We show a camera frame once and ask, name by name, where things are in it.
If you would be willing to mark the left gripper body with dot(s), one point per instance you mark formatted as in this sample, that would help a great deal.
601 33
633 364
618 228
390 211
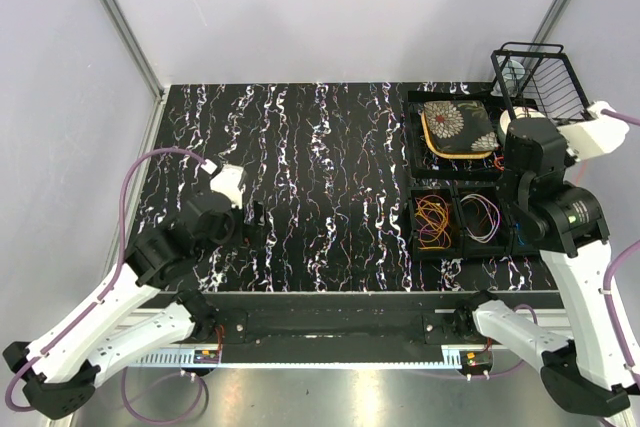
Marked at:
258 207

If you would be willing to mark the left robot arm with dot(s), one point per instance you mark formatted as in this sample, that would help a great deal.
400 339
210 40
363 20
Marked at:
58 373

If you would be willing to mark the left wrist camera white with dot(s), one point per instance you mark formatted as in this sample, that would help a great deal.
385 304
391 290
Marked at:
226 179

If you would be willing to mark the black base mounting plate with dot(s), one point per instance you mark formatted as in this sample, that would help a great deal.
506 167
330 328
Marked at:
427 317

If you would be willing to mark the black bin left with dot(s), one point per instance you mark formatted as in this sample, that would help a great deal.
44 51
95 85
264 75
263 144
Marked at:
435 223

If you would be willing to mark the black tray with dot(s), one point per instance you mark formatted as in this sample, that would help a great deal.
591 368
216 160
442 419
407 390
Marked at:
425 164

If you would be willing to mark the aluminium rail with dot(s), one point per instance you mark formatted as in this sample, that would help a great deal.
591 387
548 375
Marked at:
346 353

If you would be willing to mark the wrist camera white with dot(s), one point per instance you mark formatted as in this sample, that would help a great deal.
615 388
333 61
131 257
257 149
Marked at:
226 179
600 135

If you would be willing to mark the black bin middle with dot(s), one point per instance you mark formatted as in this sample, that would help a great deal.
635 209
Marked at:
485 224

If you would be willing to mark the black bin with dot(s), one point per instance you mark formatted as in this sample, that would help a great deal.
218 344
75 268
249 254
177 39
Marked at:
485 224
519 246
435 223

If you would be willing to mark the white plate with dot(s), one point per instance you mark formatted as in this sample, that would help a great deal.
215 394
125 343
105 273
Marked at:
519 112

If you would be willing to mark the white cup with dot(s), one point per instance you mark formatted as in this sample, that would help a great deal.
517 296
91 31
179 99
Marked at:
513 73

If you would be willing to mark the black bin right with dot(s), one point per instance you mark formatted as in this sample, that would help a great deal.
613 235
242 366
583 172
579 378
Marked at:
519 246

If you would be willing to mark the left aluminium frame post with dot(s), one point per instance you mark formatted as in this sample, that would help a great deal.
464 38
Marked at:
128 38

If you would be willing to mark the black marble pattern mat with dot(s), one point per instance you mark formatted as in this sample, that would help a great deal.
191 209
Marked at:
328 162

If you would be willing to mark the black wire dish rack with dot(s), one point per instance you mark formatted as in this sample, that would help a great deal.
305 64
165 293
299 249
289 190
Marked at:
551 85

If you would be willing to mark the floral black cushion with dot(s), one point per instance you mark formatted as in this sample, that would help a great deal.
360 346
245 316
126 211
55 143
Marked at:
458 129

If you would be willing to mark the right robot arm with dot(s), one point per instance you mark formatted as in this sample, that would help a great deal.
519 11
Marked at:
594 372

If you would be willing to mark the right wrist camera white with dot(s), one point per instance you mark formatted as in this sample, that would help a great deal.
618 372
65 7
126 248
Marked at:
600 135

